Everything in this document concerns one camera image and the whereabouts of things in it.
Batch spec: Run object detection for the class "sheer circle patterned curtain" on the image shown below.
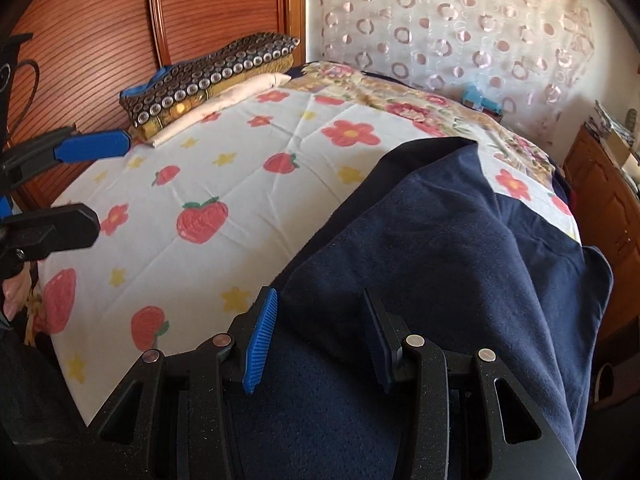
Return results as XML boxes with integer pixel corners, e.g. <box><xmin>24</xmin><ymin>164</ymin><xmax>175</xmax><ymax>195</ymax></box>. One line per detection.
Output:
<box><xmin>317</xmin><ymin>0</ymin><xmax>596</xmax><ymax>133</ymax></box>

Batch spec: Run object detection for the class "peony floral quilt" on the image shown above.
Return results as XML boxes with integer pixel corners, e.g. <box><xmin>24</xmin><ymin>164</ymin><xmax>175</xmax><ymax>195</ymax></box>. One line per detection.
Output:
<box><xmin>290</xmin><ymin>60</ymin><xmax>566</xmax><ymax>181</ymax></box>

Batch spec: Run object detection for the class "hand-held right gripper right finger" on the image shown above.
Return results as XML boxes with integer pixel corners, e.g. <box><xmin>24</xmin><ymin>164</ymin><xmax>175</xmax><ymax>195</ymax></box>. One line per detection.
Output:
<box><xmin>363</xmin><ymin>288</ymin><xmax>581</xmax><ymax>480</ymax></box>

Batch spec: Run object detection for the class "white strawberry print bedsheet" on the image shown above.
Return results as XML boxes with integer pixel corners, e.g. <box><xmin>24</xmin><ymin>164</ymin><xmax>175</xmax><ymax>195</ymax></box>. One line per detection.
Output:
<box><xmin>37</xmin><ymin>85</ymin><xmax>583</xmax><ymax>428</ymax></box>

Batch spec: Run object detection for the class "yellow satin pillow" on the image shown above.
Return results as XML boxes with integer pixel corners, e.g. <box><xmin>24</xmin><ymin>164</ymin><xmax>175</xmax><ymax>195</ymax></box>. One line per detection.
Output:
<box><xmin>131</xmin><ymin>55</ymin><xmax>296</xmax><ymax>141</ymax></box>

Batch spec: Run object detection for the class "cream folded cloth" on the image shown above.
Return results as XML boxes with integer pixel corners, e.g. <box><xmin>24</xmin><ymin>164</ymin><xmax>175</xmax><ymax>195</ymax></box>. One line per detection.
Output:
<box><xmin>150</xmin><ymin>72</ymin><xmax>292</xmax><ymax>149</ymax></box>

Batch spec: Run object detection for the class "dark blue bedspread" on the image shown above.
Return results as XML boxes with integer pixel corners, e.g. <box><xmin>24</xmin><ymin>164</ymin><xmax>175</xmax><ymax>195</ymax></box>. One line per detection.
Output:
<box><xmin>547</xmin><ymin>157</ymin><xmax>576</xmax><ymax>211</ymax></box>

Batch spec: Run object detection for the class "open brown cardboard box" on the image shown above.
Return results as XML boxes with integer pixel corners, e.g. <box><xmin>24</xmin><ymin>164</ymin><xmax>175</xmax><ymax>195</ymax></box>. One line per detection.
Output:
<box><xmin>600</xmin><ymin>130</ymin><xmax>640</xmax><ymax>171</ymax></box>

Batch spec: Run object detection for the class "wooden headboard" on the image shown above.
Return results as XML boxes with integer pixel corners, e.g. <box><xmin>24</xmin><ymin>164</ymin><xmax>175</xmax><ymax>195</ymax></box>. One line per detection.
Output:
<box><xmin>0</xmin><ymin>0</ymin><xmax>307</xmax><ymax>211</ymax></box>

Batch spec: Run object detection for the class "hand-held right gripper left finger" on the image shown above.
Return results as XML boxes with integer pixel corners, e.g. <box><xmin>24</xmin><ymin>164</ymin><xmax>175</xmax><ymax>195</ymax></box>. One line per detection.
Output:
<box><xmin>75</xmin><ymin>287</ymin><xmax>279</xmax><ymax>480</ymax></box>

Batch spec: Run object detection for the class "brown wooden cabinet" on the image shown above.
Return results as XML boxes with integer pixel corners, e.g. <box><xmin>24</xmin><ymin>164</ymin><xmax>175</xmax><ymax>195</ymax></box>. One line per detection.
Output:
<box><xmin>562</xmin><ymin>125</ymin><xmax>640</xmax><ymax>346</ymax></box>

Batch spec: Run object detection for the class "blue cardboard box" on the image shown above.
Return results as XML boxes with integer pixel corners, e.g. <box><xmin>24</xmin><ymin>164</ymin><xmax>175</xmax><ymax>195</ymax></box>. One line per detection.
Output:
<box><xmin>460</xmin><ymin>85</ymin><xmax>503</xmax><ymax>117</ymax></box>

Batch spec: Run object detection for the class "stack of papers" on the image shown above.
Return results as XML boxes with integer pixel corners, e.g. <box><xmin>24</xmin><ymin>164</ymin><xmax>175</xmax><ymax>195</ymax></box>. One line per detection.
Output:
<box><xmin>587</xmin><ymin>100</ymin><xmax>640</xmax><ymax>141</ymax></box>

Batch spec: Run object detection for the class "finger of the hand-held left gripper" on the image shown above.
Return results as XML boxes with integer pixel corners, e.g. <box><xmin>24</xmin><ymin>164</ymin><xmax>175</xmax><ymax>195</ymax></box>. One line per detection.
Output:
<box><xmin>0</xmin><ymin>203</ymin><xmax>101</xmax><ymax>263</ymax></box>
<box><xmin>0</xmin><ymin>126</ymin><xmax>132</xmax><ymax>191</ymax></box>

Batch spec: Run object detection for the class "navy blue printed t-shirt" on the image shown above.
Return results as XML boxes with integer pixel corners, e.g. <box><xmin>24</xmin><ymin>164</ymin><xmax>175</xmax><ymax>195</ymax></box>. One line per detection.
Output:
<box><xmin>227</xmin><ymin>136</ymin><xmax>615</xmax><ymax>480</ymax></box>

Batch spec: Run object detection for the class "person's left hand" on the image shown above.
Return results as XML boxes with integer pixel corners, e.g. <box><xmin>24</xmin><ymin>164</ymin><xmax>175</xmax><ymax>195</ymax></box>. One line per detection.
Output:
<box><xmin>0</xmin><ymin>270</ymin><xmax>26</xmax><ymax>321</ymax></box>

